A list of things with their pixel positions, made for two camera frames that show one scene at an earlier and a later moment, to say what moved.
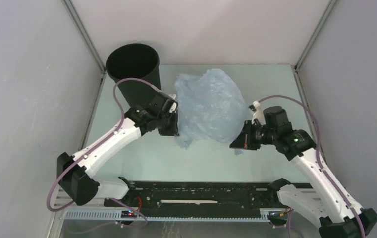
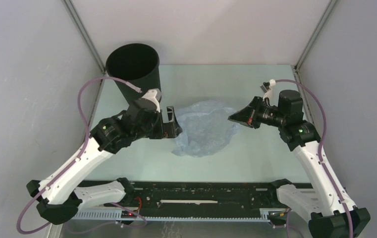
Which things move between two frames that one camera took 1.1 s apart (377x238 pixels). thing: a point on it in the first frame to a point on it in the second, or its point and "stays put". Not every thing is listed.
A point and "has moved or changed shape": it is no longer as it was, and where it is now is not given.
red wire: (140, 202) stays put
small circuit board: (128, 214) stays put
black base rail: (197, 199) stays put
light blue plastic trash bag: (211, 106) has moved or changed shape
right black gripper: (244, 140) to (248, 115)
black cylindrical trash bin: (134, 61) stays put
